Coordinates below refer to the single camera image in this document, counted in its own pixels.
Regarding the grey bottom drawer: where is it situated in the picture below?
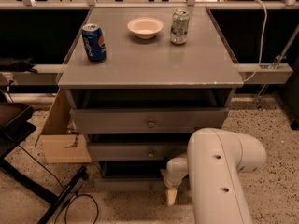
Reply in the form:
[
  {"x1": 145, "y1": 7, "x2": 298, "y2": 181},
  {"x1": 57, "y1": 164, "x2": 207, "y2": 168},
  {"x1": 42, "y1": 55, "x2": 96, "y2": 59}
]
[{"x1": 95, "y1": 159, "x2": 188, "y2": 192}]

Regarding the grey middle drawer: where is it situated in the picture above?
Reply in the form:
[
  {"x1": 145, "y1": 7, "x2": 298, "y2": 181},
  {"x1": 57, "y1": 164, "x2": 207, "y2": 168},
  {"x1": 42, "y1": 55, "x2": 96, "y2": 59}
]
[{"x1": 88, "y1": 143, "x2": 187, "y2": 161}]

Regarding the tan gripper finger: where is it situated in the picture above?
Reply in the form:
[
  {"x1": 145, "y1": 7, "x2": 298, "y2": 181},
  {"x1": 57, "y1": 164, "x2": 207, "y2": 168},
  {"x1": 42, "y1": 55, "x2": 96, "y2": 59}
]
[{"x1": 165, "y1": 189, "x2": 178, "y2": 206}]

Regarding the black bag on rail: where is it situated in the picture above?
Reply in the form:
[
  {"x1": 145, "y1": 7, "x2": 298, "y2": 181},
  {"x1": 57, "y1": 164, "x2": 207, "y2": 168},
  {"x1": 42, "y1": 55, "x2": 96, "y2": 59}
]
[{"x1": 0, "y1": 57, "x2": 37, "y2": 73}]

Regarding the grey drawer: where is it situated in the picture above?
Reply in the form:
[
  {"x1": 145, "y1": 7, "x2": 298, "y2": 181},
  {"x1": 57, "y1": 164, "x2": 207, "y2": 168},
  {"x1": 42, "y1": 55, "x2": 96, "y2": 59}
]
[
  {"x1": 88, "y1": 143, "x2": 187, "y2": 161},
  {"x1": 70, "y1": 108, "x2": 228, "y2": 134},
  {"x1": 95, "y1": 159, "x2": 188, "y2": 192}
]

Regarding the white hanging cable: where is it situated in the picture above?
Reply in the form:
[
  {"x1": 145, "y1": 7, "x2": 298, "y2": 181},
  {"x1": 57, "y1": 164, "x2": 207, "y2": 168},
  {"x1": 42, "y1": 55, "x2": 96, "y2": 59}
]
[{"x1": 242, "y1": 0, "x2": 268, "y2": 83}]

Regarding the blue Pepsi can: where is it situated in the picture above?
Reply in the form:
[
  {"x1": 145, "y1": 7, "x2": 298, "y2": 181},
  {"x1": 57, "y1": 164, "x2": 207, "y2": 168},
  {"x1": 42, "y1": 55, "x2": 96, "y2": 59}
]
[{"x1": 82, "y1": 23, "x2": 106, "y2": 63}]

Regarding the black stand frame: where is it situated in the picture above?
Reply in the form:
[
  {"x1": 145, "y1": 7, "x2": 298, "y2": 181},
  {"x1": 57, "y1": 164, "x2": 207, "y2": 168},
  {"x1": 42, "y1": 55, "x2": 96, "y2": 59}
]
[{"x1": 0, "y1": 102, "x2": 90, "y2": 224}]

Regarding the green silver soda can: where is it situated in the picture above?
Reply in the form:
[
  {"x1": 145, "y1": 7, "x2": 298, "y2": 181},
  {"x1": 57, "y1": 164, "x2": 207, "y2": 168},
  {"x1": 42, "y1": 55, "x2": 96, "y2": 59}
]
[{"x1": 170, "y1": 8, "x2": 190, "y2": 45}]

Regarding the grey drawer cabinet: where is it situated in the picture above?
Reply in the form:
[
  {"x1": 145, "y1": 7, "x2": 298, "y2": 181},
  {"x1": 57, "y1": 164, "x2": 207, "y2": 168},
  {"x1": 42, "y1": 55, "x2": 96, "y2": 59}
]
[{"x1": 57, "y1": 7, "x2": 244, "y2": 191}]

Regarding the white bowl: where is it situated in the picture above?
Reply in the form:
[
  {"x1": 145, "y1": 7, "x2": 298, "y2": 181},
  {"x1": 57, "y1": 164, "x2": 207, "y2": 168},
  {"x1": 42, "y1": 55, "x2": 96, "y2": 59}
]
[{"x1": 127, "y1": 17, "x2": 164, "y2": 39}]

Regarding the black floor cable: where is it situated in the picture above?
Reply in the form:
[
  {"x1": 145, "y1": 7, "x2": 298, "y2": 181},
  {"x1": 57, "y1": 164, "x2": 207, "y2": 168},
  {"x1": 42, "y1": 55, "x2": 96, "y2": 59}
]
[{"x1": 18, "y1": 144, "x2": 100, "y2": 224}]

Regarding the cardboard box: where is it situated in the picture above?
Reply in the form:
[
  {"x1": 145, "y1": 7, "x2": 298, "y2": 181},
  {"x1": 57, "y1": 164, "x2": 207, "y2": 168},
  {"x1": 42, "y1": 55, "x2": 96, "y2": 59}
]
[{"x1": 39, "y1": 90, "x2": 92, "y2": 163}]

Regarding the grey top drawer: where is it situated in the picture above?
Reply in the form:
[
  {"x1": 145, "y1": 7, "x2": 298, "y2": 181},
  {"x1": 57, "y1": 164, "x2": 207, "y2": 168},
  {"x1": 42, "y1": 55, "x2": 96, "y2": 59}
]
[{"x1": 70, "y1": 108, "x2": 228, "y2": 134}]

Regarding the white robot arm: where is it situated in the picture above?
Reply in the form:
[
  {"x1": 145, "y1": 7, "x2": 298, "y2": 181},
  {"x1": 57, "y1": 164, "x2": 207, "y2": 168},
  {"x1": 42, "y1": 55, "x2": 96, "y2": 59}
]
[{"x1": 162, "y1": 128, "x2": 266, "y2": 224}]

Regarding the metal railing beam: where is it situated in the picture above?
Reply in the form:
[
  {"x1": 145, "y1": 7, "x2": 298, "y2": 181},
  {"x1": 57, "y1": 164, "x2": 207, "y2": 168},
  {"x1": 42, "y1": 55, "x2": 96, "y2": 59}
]
[{"x1": 0, "y1": 63, "x2": 293, "y2": 86}]

